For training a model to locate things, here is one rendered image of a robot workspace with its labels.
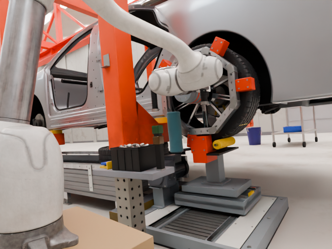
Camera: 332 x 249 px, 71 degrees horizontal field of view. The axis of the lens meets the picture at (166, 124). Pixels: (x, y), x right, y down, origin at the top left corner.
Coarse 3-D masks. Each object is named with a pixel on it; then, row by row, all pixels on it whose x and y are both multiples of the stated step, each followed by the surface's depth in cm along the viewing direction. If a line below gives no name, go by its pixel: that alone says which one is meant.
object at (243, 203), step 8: (176, 192) 169; (184, 192) 168; (248, 192) 160; (256, 192) 157; (176, 200) 166; (184, 200) 162; (192, 200) 158; (200, 200) 154; (208, 200) 150; (216, 200) 147; (224, 200) 144; (232, 200) 146; (240, 200) 143; (248, 200) 143; (256, 200) 156; (208, 208) 151; (216, 208) 147; (224, 208) 144; (232, 208) 141; (240, 208) 138; (248, 208) 142
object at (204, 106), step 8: (224, 80) 149; (208, 96) 161; (216, 96) 153; (176, 104) 175; (184, 104) 170; (200, 104) 160; (208, 104) 160; (184, 112) 179; (184, 120) 170; (192, 120) 178; (208, 120) 159
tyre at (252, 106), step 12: (192, 48) 160; (228, 48) 146; (228, 60) 145; (240, 60) 141; (240, 72) 141; (252, 72) 148; (240, 96) 141; (252, 96) 142; (240, 108) 142; (252, 108) 147; (228, 120) 146; (240, 120) 143; (228, 132) 147
